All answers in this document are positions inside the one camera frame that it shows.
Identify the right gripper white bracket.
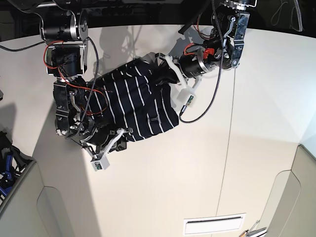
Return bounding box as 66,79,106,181
80,128,133,158

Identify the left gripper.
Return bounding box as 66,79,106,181
154,53,204,93

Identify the navy white striped t-shirt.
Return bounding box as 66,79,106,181
89,59,179,142

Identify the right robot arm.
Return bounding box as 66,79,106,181
41,0,131,160

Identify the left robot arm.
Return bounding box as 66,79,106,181
154,0,256,87

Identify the grey chair left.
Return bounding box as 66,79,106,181
0,161,101,237

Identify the grey chair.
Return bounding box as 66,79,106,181
259,145,316,237
0,161,101,237

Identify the blue black clamps pile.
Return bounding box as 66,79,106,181
0,131,33,202

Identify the metal tool at edge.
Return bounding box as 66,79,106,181
239,220,267,237

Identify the grey chair right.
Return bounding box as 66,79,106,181
259,145,316,237

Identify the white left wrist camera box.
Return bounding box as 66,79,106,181
176,87,196,107

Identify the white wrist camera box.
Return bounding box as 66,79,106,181
90,155,110,171
176,87,196,107

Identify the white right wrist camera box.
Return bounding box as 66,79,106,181
90,155,110,171

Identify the braided usb cable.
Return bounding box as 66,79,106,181
178,0,229,124

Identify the grey looped cable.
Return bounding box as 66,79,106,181
271,0,304,32

